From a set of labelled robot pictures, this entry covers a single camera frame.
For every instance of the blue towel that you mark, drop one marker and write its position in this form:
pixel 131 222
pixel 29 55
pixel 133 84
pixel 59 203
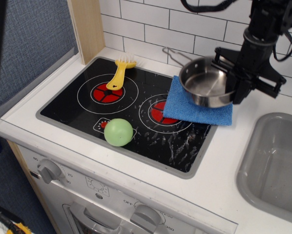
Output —
pixel 179 107

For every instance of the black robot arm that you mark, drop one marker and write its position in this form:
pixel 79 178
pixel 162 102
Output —
pixel 269 19

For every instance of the wooden side post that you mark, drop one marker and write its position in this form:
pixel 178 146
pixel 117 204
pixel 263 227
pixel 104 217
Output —
pixel 88 28

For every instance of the black toy stovetop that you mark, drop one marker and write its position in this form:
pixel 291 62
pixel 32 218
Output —
pixel 85 106

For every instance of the grey right oven knob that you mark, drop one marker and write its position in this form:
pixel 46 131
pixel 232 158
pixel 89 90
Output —
pixel 146 218

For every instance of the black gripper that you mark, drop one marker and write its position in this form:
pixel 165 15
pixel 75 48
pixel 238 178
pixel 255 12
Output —
pixel 248 69

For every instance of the stainless steel pot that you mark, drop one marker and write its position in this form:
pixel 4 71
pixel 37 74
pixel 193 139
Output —
pixel 203 84

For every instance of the grey oven knob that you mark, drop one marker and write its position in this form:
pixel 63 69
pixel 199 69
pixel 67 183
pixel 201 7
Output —
pixel 48 170
pixel 146 218

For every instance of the white toy oven front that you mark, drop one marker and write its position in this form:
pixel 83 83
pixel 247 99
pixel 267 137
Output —
pixel 78 204

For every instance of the green toy pear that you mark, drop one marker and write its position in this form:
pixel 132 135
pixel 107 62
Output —
pixel 118 132

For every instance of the grey left oven knob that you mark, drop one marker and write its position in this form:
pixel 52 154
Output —
pixel 48 170

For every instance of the yellow object bottom left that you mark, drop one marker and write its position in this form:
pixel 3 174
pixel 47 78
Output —
pixel 18 228

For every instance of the grey sink basin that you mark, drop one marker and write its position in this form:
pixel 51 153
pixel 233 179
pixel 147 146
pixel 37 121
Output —
pixel 265 176

